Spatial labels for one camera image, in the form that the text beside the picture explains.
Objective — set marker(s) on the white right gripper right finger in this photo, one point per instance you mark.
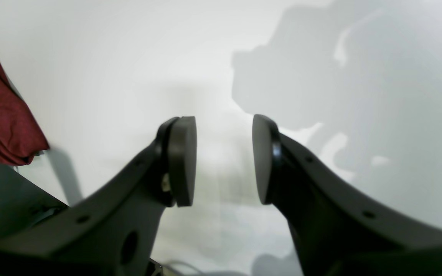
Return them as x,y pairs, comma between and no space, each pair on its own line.
336,229

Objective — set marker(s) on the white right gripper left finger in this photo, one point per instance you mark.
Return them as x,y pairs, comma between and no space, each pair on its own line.
112,232

